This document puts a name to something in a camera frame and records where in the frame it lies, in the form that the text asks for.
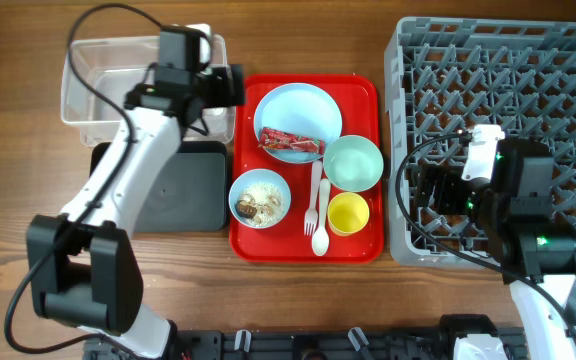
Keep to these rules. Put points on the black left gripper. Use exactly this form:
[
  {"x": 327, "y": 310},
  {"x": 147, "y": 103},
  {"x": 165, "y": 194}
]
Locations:
[{"x": 218, "y": 93}]

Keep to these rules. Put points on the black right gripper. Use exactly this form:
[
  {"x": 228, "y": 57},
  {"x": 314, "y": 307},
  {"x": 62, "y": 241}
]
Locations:
[{"x": 431, "y": 189}]

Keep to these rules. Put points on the red snack wrapper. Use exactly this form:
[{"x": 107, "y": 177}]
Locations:
[{"x": 272, "y": 139}]

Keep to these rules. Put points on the light blue plate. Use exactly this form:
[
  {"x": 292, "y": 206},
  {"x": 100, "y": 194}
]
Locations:
[{"x": 301, "y": 109}]

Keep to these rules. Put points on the mint green bowl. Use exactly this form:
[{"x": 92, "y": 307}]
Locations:
[{"x": 353, "y": 163}]

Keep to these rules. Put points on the yellow plastic cup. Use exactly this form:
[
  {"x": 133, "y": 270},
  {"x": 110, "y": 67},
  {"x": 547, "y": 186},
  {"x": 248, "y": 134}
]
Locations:
[{"x": 348, "y": 213}]

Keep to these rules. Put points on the light blue small bowl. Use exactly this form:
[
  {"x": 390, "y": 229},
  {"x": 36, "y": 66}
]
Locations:
[{"x": 258, "y": 175}]

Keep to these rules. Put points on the rice and food scraps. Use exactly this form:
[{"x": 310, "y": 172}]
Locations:
[{"x": 260, "y": 205}]

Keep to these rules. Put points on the white plastic spoon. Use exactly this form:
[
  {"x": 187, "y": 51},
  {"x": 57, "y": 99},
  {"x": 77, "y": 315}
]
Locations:
[{"x": 320, "y": 238}]

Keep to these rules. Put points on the white plastic fork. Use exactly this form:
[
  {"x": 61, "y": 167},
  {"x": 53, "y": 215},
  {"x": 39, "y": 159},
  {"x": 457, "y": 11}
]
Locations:
[{"x": 311, "y": 214}]

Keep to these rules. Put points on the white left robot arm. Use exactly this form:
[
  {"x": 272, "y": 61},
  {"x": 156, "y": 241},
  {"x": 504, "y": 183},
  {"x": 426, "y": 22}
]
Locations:
[{"x": 82, "y": 270}]

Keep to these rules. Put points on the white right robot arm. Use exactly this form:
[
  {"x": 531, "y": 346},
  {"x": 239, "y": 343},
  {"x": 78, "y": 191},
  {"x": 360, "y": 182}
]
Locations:
[{"x": 505, "y": 191}]

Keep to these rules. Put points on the grey dishwasher rack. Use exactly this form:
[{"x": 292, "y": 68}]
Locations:
[{"x": 443, "y": 75}]

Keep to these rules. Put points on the black plastic tray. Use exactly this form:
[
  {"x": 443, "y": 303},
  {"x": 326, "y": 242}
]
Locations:
[{"x": 163, "y": 189}]

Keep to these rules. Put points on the red serving tray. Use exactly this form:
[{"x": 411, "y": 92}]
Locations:
[{"x": 286, "y": 242}]

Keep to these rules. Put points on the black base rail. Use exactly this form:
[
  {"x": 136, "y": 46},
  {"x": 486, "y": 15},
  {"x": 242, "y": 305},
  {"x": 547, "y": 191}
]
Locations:
[{"x": 455, "y": 337}]

